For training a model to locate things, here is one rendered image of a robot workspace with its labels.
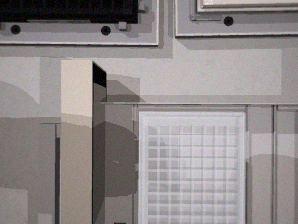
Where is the clear multi-well plate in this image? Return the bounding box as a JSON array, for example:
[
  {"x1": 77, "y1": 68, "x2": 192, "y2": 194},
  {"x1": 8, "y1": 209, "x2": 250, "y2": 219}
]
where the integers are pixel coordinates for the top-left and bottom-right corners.
[{"x1": 138, "y1": 112, "x2": 246, "y2": 224}]

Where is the white multi-well plate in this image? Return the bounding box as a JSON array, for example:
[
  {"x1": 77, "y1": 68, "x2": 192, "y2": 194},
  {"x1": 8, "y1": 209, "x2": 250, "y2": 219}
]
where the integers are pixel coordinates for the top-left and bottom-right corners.
[{"x1": 196, "y1": 0, "x2": 298, "y2": 14}]

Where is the black well plate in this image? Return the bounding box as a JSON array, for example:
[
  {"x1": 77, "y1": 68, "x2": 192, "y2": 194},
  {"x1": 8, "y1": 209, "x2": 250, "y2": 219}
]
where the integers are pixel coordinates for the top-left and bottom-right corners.
[{"x1": 0, "y1": 0, "x2": 138, "y2": 24}]

